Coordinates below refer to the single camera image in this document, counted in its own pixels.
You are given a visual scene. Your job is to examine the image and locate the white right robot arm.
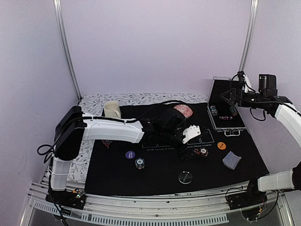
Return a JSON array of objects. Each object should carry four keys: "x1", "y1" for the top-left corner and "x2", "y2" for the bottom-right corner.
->
[{"x1": 220, "y1": 71, "x2": 301, "y2": 205}]

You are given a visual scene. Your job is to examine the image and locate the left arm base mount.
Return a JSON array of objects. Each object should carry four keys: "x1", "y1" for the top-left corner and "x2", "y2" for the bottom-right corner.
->
[{"x1": 45, "y1": 188, "x2": 86, "y2": 210}]

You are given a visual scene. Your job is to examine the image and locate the orange big blind button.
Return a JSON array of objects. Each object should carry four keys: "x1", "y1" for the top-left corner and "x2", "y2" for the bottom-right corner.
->
[{"x1": 217, "y1": 142, "x2": 227, "y2": 150}]

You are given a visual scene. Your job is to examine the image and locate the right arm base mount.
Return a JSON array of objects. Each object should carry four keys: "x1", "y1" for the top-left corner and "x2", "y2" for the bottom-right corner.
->
[{"x1": 225, "y1": 178, "x2": 268, "y2": 221}]

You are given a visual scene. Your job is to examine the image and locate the red patterned bowl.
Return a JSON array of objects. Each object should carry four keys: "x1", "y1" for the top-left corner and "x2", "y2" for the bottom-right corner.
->
[{"x1": 174, "y1": 104, "x2": 193, "y2": 118}]

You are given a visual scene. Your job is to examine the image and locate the white ribbed ceramic mug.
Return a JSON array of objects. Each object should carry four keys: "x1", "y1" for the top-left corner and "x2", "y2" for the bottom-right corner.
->
[{"x1": 103, "y1": 101, "x2": 121, "y2": 119}]

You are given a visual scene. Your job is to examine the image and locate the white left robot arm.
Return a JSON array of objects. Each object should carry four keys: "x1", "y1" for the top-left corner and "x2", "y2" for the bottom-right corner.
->
[{"x1": 44, "y1": 106, "x2": 201, "y2": 204}]

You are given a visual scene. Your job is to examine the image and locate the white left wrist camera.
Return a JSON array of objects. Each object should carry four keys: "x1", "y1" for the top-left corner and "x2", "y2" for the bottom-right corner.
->
[{"x1": 182, "y1": 125, "x2": 201, "y2": 144}]

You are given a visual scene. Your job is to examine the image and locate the floral white tablecloth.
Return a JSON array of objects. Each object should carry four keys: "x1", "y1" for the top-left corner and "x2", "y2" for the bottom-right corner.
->
[{"x1": 46, "y1": 93, "x2": 211, "y2": 183}]

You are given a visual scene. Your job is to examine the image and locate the black round dealer button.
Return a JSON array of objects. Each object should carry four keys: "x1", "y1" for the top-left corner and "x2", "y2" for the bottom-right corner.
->
[{"x1": 178, "y1": 171, "x2": 193, "y2": 185}]

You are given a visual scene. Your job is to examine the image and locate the aluminium frame post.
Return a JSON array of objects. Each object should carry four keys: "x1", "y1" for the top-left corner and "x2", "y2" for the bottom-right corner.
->
[
  {"x1": 238, "y1": 0, "x2": 259, "y2": 71},
  {"x1": 53, "y1": 0, "x2": 82, "y2": 101}
]

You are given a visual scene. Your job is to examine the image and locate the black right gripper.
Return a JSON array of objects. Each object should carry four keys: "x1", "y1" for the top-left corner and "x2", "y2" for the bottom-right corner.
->
[{"x1": 221, "y1": 88, "x2": 267, "y2": 109}]

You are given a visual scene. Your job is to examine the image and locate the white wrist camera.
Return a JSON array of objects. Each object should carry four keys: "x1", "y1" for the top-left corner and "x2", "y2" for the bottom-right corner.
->
[
  {"x1": 237, "y1": 71, "x2": 255, "y2": 93},
  {"x1": 182, "y1": 125, "x2": 201, "y2": 144}
]

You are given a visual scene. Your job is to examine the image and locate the aluminium poker chip case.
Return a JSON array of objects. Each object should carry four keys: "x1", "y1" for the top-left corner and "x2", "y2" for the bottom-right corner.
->
[{"x1": 207, "y1": 76, "x2": 246, "y2": 137}]

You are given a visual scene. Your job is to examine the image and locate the triangular all in token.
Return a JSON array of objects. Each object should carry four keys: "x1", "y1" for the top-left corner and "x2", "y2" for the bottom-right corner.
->
[{"x1": 101, "y1": 140, "x2": 112, "y2": 149}]

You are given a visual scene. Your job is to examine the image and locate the purple small blind button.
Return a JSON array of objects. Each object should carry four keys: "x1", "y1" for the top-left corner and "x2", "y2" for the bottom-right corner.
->
[{"x1": 125, "y1": 151, "x2": 135, "y2": 159}]

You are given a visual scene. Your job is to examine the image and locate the aluminium front rail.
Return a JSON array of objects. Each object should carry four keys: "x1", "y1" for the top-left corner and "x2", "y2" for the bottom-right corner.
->
[{"x1": 21, "y1": 181, "x2": 298, "y2": 226}]

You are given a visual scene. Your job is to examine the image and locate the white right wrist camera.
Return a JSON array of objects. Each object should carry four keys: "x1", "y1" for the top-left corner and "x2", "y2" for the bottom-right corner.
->
[{"x1": 237, "y1": 71, "x2": 255, "y2": 93}]

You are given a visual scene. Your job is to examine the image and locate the poker chips in case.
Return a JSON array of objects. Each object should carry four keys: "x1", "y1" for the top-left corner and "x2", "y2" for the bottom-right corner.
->
[{"x1": 210, "y1": 105, "x2": 218, "y2": 116}]

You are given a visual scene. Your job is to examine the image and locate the stack of poker chips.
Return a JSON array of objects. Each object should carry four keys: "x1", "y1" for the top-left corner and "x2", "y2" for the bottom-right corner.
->
[{"x1": 135, "y1": 158, "x2": 145, "y2": 170}]

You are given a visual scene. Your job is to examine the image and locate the right aluminium frame post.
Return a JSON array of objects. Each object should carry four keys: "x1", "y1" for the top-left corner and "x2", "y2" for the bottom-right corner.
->
[{"x1": 238, "y1": 0, "x2": 259, "y2": 71}]

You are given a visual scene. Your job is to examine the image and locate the black poker mat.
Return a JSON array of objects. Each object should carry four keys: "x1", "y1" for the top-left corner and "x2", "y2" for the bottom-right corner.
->
[{"x1": 85, "y1": 103, "x2": 269, "y2": 196}]

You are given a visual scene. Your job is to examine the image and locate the left aluminium frame post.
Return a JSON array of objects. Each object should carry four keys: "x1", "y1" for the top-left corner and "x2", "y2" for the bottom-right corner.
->
[{"x1": 53, "y1": 0, "x2": 82, "y2": 101}]

